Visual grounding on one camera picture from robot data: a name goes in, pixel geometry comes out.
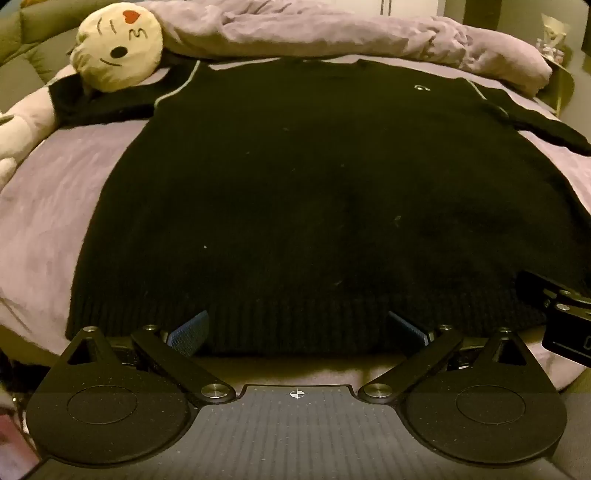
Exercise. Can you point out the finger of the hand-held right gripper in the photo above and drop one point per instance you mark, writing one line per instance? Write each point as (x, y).
(538, 288)

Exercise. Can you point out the black knit sweater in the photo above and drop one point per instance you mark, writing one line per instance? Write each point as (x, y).
(323, 194)

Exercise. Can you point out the light wooden side table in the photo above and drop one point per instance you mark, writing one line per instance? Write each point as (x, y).
(561, 87)

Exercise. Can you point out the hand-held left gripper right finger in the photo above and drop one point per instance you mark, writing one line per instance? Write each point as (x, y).
(402, 330)

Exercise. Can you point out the cream cat plush toy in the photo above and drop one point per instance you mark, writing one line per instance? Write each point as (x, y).
(117, 50)

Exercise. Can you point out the small pink figurines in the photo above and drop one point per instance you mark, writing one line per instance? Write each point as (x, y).
(549, 48)

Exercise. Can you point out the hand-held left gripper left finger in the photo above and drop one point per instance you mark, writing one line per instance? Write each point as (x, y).
(190, 333)

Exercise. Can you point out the purple rolled duvet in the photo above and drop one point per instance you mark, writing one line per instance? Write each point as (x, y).
(369, 37)

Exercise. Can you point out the white wardrobe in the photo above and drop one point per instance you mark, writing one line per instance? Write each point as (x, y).
(406, 7)

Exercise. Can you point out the grey padded headboard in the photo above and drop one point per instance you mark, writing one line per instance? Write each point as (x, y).
(27, 41)

